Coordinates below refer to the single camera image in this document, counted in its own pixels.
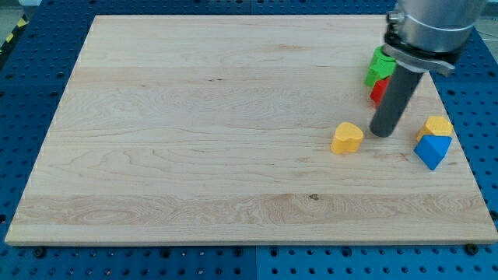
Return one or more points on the wooden board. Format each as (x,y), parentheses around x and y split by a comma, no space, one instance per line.
(212,130)

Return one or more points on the green block behind star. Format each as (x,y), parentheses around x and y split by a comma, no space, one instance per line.
(379,56)

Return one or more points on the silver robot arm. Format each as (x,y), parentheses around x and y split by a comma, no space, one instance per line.
(422,36)

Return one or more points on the yellow hexagon block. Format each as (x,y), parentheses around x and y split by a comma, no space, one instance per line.
(435,125)

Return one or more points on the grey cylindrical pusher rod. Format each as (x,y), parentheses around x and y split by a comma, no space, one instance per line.
(396,97)

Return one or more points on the red block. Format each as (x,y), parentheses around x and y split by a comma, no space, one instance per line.
(378,91)

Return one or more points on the yellow heart block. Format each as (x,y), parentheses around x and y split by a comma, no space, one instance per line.
(347,138)

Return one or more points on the blue triangle block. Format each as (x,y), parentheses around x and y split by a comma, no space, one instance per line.
(432,149)

